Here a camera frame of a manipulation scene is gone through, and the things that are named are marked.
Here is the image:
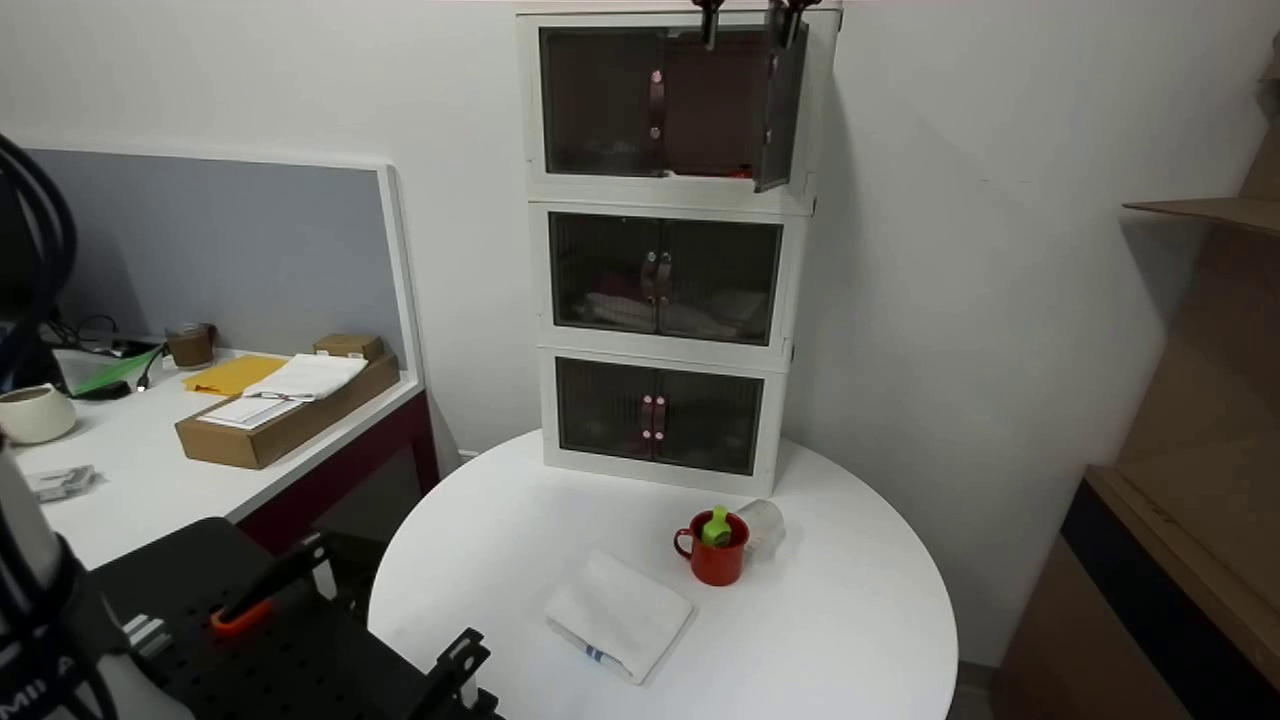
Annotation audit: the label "brown cup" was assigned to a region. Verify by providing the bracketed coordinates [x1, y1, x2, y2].
[165, 321, 222, 371]

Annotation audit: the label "white folded cloth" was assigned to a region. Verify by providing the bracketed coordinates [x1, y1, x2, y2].
[545, 549, 698, 690]

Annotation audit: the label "black cable bundle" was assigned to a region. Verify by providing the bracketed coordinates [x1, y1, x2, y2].
[0, 134, 79, 392]

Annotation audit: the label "white bowl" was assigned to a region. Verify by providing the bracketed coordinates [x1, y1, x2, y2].
[0, 380, 84, 449]

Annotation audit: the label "grey partition panel white frame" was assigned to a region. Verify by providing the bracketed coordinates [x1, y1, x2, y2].
[7, 136, 432, 392]

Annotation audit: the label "wooden shelf unit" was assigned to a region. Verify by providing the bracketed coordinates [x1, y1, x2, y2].
[992, 36, 1280, 720]

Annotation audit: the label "crumpled clear plastic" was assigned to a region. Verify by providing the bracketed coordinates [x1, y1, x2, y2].
[28, 459, 103, 508]

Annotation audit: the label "orange handled clamp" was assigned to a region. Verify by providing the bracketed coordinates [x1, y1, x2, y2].
[205, 528, 342, 643]

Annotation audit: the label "upper dark slatted tray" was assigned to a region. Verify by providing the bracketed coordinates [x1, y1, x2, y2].
[652, 215, 788, 347]

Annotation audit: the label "shallow cardboard tray box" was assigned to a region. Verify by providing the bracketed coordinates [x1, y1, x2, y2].
[174, 347, 405, 473]

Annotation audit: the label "black clamp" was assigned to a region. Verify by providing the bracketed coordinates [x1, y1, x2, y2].
[409, 625, 494, 720]

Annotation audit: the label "red mug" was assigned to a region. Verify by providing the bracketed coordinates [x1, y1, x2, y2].
[667, 508, 752, 589]

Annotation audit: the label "white papers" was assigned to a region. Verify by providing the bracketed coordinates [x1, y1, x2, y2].
[195, 347, 374, 433]

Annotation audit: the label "clear plastic cup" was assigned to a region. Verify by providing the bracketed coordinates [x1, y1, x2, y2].
[731, 498, 793, 566]

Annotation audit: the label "white desk with maroon side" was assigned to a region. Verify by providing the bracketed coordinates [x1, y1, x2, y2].
[0, 347, 446, 578]

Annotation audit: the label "white cupboard unit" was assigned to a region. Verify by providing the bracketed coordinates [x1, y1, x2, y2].
[533, 196, 817, 376]
[537, 347, 801, 498]
[511, 4, 845, 219]

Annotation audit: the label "dark translucent cupboard door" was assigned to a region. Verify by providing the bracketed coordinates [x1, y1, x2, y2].
[652, 364, 768, 481]
[547, 214, 662, 335]
[537, 23, 672, 180]
[553, 357, 656, 464]

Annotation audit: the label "small brown box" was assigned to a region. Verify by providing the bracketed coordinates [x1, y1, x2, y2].
[310, 328, 393, 364]

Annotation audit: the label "dark slatted metal tray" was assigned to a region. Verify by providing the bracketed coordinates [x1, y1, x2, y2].
[752, 15, 817, 196]

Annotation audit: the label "green folder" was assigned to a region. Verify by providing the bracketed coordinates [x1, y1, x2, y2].
[60, 344, 165, 403]

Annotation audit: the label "yellow envelope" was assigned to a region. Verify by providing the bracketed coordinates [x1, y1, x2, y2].
[181, 353, 292, 399]

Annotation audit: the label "black perforated mounting table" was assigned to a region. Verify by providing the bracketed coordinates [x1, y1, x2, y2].
[90, 515, 500, 720]

